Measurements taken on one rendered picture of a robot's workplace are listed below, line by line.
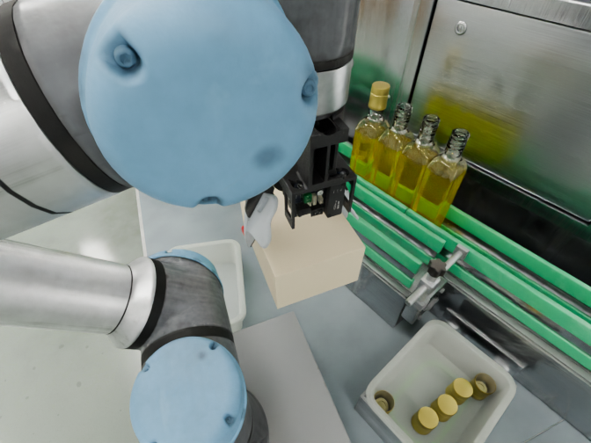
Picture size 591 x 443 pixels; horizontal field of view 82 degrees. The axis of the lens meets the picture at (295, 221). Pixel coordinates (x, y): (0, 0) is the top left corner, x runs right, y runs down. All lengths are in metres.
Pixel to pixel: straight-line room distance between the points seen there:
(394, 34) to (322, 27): 0.61
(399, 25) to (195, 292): 0.68
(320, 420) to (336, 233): 0.31
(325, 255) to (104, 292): 0.25
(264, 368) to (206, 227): 0.48
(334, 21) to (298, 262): 0.26
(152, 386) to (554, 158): 0.71
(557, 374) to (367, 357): 0.32
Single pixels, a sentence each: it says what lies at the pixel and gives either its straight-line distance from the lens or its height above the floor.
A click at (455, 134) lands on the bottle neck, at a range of 0.64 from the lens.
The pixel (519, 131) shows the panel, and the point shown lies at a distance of 0.76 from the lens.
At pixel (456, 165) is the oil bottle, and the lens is 0.66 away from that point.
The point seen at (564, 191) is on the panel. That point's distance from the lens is 0.78.
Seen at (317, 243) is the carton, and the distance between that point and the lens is 0.43.
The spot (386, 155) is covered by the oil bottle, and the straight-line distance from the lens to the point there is 0.72.
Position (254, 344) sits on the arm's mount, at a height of 0.85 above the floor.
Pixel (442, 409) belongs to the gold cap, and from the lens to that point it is 0.71.
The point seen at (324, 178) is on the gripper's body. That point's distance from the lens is 0.33.
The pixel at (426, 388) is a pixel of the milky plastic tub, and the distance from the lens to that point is 0.76.
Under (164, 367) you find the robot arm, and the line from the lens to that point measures 0.42.
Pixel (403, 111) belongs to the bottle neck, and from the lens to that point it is 0.68.
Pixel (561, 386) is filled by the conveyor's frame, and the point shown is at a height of 0.83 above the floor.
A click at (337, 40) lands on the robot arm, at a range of 0.28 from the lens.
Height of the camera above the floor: 1.46
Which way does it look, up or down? 47 degrees down
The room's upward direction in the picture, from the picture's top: straight up
